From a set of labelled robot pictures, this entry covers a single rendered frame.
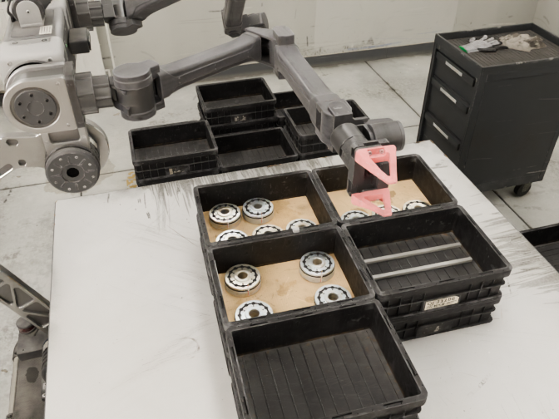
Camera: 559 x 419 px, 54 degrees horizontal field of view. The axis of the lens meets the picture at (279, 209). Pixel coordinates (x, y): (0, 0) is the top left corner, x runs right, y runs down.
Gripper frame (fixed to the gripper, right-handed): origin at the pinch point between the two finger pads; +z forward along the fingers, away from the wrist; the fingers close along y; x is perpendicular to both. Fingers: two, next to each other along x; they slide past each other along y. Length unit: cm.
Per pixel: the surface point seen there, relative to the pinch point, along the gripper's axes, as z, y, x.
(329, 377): -12, 63, 2
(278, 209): -78, 62, -3
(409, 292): -24, 53, -24
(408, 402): 5, 53, -10
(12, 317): -134, 145, 109
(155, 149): -183, 94, 33
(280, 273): -49, 62, 4
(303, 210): -75, 62, -11
